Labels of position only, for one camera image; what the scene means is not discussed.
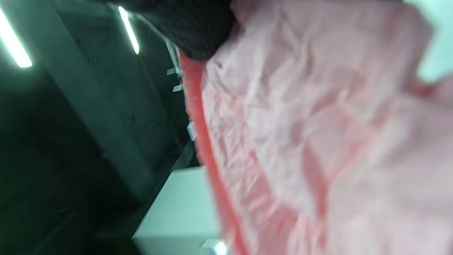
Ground person's right hand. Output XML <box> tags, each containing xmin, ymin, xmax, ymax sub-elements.
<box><xmin>106</xmin><ymin>0</ymin><xmax>238</xmax><ymax>61</ymax></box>

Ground pink wrinkled paper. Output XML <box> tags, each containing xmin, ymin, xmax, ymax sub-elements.
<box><xmin>179</xmin><ymin>0</ymin><xmax>453</xmax><ymax>255</ymax></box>

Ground ceiling light strip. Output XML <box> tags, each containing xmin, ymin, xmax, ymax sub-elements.
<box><xmin>0</xmin><ymin>7</ymin><xmax>33</xmax><ymax>68</ymax></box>
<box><xmin>118</xmin><ymin>5</ymin><xmax>140</xmax><ymax>55</ymax></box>

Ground white ceiling box unit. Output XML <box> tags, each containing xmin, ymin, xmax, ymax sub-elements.
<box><xmin>132</xmin><ymin>166</ymin><xmax>227</xmax><ymax>255</ymax></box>

